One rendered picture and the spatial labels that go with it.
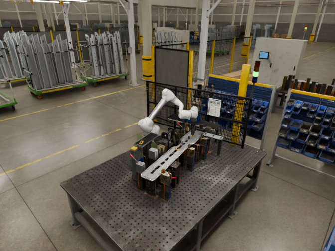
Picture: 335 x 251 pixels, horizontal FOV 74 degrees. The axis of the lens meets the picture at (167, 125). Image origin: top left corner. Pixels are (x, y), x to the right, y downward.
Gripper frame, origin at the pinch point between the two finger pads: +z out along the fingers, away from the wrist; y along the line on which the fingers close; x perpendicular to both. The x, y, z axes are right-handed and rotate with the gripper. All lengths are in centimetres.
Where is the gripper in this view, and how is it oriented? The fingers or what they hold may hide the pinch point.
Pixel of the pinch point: (193, 132)
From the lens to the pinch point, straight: 334.3
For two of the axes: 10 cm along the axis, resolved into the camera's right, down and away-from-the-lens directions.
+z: -0.1, 9.0, 4.3
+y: 8.5, 2.3, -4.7
